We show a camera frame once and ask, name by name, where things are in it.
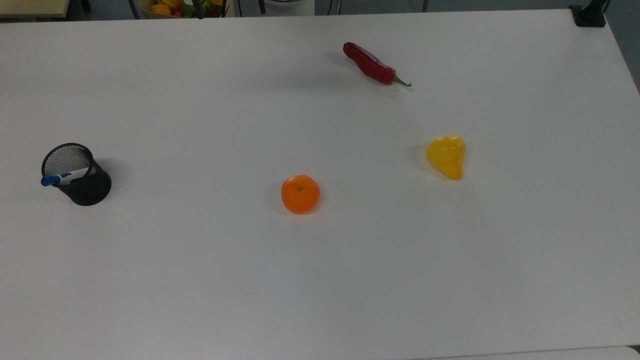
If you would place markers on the blue capped white marker pen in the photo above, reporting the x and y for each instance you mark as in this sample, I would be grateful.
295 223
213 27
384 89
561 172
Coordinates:
67 176

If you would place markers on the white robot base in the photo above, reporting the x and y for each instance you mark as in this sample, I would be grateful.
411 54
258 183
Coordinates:
288 6

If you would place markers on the black mesh pen cup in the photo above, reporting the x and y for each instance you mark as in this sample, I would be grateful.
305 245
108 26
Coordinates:
90 190

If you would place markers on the orange mandarin fruit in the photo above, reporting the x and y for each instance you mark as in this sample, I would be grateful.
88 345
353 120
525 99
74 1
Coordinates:
300 194

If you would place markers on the red chili pepper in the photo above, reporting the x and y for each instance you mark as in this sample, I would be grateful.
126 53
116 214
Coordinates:
370 64

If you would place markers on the yellow bell pepper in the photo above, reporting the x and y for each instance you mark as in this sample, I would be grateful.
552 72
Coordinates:
447 155

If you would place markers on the basket of toy fruit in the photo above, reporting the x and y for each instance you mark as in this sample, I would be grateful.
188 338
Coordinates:
170 7

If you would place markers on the light wooden side table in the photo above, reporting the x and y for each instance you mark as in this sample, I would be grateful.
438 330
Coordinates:
30 7

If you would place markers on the black table clamp mount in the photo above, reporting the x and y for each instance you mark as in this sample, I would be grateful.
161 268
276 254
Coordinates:
589 15

